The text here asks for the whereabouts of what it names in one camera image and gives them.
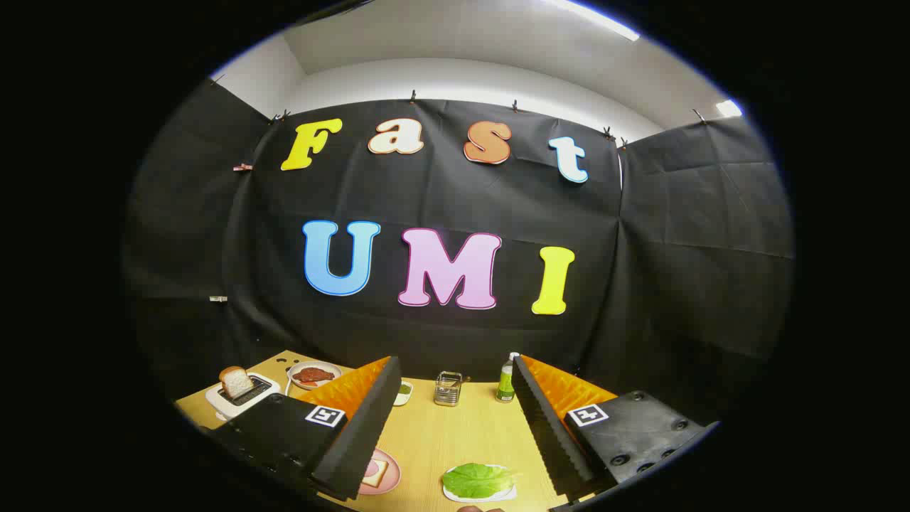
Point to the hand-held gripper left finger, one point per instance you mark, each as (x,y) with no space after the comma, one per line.
(362,434)

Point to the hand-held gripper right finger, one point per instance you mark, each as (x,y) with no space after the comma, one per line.
(547,427)

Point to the green lettuce leaf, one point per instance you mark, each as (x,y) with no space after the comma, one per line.
(476,480)

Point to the toast bread slice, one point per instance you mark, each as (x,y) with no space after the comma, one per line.
(236,382)

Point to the white bread slice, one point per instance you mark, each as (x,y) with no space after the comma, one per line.
(375,472)

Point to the pink plate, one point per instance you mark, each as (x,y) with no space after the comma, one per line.
(389,475)

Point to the white divided dish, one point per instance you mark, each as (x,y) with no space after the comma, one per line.
(404,392)

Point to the green label bottle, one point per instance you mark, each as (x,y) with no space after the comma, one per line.
(506,384)

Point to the brown meat slice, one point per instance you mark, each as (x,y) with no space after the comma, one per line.
(313,375)

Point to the white plate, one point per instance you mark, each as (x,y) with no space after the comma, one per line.
(498,496)

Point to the grey plate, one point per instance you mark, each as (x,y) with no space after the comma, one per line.
(313,363)

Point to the white toaster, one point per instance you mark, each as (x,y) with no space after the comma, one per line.
(220,404)

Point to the black backdrop cloth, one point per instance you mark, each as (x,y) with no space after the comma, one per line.
(249,235)

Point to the small ceiling light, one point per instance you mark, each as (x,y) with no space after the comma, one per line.
(729,108)

